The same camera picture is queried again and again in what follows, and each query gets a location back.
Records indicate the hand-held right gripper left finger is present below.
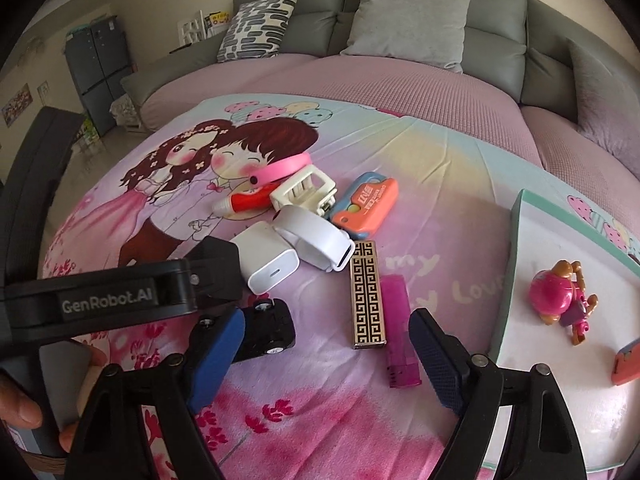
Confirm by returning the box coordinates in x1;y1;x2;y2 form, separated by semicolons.
62;307;248;480

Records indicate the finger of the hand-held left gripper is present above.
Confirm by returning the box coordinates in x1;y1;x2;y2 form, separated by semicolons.
187;236;249;312

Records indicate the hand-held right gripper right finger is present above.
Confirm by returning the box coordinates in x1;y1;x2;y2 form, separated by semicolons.
408;307;587;480

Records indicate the white charger adapter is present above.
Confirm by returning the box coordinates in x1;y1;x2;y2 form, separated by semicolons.
231;220;301;296

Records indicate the pink lighter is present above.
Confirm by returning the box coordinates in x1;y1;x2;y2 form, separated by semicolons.
381;276;422;389

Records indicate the black toy car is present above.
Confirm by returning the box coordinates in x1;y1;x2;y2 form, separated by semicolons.
232;298;297;363

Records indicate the red and white pen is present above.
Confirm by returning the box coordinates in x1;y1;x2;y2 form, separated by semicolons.
212;187;273;218

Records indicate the gold and black patterned box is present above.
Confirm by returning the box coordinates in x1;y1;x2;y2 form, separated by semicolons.
348;240;388;350

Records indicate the white oval device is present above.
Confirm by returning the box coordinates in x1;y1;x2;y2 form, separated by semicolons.
272;205;356;274

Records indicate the pink wristwatch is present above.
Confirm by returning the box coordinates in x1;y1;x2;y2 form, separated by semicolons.
248;152;313;187

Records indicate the white plastic holder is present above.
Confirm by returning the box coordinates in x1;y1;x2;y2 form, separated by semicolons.
270;164;337;218

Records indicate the white tray with teal rim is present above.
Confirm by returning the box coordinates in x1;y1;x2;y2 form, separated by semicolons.
487;189;640;473

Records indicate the orange and blue toy phone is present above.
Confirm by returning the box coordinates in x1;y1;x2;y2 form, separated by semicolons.
330;171;399;241

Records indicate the person's left hand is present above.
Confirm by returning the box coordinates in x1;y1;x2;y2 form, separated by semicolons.
0;342;109;461

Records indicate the pink toy figure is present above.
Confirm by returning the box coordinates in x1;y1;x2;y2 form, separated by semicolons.
530;259;599;347

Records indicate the green box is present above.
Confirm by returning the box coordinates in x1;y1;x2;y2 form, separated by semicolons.
75;117;98;151

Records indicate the floral covered stool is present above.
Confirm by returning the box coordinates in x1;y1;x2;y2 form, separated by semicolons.
110;95;146;131

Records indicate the printed cartoon blanket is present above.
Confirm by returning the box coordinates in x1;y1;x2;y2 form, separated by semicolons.
37;94;640;480

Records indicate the orange toy piece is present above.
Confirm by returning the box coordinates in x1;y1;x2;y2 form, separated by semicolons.
610;337;640;387

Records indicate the blue-grey cabinet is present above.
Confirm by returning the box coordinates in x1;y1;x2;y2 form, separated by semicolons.
65;15;137;136

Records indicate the pink sofa cover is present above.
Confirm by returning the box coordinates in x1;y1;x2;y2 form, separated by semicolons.
142;52;640;186

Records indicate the black and white patterned pillow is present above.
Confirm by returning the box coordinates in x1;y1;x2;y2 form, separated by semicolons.
216;0;300;63

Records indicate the yellow book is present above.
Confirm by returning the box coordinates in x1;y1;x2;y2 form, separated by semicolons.
204;10;232;36

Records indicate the large light grey pillow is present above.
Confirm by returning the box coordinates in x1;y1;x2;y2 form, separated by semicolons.
340;0;472;73

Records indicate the grey velvet pillow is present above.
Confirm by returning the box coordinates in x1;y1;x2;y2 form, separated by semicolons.
567;39;640;183

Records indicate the grey sofa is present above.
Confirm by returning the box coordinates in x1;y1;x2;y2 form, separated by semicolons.
120;0;640;201

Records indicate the wall poster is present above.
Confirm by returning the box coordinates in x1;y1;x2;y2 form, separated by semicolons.
1;82;33;126

